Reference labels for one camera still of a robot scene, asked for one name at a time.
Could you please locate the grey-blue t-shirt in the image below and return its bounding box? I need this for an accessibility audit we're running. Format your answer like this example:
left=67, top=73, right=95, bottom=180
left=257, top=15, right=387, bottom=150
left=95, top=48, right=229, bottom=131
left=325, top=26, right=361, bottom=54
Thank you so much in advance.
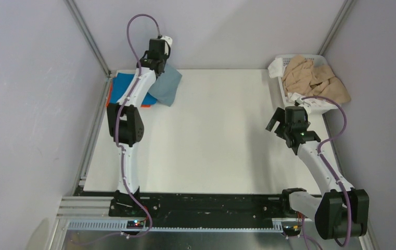
left=148, top=64, right=183, bottom=107

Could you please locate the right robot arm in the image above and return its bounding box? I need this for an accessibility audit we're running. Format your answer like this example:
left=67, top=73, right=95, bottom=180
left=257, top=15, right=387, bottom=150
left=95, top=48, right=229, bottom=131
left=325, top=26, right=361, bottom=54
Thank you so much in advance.
left=266, top=106, right=369, bottom=240

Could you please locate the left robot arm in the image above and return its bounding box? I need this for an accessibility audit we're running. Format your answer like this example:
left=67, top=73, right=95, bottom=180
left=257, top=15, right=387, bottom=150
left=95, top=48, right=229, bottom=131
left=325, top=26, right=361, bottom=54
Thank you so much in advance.
left=106, top=35, right=173, bottom=217

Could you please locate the beige crumpled t-shirt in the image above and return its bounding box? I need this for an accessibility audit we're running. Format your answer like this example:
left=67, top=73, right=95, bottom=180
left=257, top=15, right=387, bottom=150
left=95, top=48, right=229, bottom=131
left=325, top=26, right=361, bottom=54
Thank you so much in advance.
left=282, top=55, right=351, bottom=104

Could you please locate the folded blue t-shirt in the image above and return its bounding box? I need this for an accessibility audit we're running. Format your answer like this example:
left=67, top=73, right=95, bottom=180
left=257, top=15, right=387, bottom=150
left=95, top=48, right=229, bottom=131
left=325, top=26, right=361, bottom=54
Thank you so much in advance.
left=108, top=73, right=157, bottom=107

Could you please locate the folded orange t-shirt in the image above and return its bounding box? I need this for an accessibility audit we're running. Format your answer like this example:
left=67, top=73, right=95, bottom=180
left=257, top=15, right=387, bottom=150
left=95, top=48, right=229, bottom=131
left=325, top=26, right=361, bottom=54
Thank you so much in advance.
left=105, top=89, right=157, bottom=107

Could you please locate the right controller board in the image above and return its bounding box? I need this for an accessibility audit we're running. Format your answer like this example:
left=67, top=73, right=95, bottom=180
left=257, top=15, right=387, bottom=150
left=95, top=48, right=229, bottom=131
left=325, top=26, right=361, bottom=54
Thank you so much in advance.
left=283, top=225, right=302, bottom=238

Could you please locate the controller board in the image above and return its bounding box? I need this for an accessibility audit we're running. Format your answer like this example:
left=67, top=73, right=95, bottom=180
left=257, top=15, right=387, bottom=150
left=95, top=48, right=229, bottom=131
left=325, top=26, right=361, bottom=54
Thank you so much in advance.
left=126, top=220, right=145, bottom=230
left=283, top=225, right=302, bottom=238

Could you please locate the left controller board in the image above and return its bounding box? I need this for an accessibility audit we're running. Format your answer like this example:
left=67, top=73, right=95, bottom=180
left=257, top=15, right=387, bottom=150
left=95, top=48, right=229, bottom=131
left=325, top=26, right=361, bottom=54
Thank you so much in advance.
left=126, top=220, right=145, bottom=230

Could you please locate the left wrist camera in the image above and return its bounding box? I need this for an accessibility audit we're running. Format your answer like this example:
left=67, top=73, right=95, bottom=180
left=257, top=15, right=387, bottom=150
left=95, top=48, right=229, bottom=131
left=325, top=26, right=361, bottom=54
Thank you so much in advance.
left=161, top=35, right=173, bottom=47

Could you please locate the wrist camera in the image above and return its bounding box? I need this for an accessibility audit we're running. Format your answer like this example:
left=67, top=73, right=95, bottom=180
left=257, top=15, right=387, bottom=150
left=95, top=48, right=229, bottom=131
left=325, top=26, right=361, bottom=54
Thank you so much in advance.
left=161, top=35, right=173, bottom=47
left=295, top=98, right=312, bottom=115

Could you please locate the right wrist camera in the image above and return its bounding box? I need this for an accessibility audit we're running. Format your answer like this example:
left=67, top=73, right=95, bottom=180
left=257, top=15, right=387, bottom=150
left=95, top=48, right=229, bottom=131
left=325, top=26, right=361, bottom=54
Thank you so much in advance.
left=295, top=98, right=312, bottom=115

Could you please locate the left corner aluminium post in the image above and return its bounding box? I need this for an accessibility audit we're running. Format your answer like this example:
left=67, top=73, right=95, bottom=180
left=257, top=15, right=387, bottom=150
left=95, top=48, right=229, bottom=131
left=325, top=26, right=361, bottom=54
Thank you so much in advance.
left=63, top=0, right=111, bottom=77

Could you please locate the corner aluminium post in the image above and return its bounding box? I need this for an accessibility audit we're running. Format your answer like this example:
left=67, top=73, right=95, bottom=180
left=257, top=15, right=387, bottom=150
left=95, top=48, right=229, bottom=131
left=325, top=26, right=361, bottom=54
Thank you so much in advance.
left=63, top=0, right=111, bottom=77
left=317, top=0, right=357, bottom=55

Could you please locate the right corner aluminium post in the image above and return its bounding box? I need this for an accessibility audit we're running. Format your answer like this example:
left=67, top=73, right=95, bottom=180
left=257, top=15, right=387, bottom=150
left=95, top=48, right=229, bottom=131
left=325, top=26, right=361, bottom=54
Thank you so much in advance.
left=317, top=0, right=357, bottom=55

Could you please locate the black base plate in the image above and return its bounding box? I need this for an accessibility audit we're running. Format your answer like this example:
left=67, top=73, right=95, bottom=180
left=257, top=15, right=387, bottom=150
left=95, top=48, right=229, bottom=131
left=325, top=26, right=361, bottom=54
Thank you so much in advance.
left=108, top=192, right=296, bottom=229

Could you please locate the aluminium frame rail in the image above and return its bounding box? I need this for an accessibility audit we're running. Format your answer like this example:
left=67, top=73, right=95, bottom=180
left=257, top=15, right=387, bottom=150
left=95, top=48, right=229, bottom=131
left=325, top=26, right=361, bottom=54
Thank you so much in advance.
left=57, top=196, right=301, bottom=234

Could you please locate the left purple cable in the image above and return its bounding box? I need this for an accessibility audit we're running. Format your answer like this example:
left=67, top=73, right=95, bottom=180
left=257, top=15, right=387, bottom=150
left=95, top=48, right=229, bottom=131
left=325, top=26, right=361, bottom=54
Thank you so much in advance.
left=113, top=14, right=161, bottom=240

